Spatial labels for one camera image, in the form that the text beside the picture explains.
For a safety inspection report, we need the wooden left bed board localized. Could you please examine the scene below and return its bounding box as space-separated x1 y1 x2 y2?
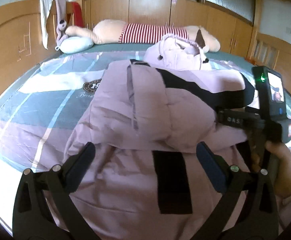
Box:
0 0 57 95

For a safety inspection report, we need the pink hooded jacket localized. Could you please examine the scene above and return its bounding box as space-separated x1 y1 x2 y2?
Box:
45 33 291 240

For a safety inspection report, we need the red cloth on headboard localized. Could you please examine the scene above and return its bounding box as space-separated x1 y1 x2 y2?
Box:
71 2 84 28

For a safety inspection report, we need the person's right hand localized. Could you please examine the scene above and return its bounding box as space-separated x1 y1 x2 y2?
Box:
265 141 291 199

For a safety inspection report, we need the large plush dog striped shirt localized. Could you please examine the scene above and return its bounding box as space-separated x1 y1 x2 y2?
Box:
65 20 221 53

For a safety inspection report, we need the light blue neck pillow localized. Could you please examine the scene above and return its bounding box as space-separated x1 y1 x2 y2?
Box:
59 36 93 54

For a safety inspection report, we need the green bed mattress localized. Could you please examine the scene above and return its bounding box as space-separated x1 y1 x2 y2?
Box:
60 42 261 73

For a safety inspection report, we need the wooden right bed rail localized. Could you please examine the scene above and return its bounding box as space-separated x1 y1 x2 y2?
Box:
247 33 291 94

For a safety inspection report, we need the pink plush toy hanging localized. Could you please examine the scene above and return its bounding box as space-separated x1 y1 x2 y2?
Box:
54 0 69 51

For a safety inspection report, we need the white towel on headboard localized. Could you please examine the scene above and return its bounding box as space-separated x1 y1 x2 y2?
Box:
39 0 53 49

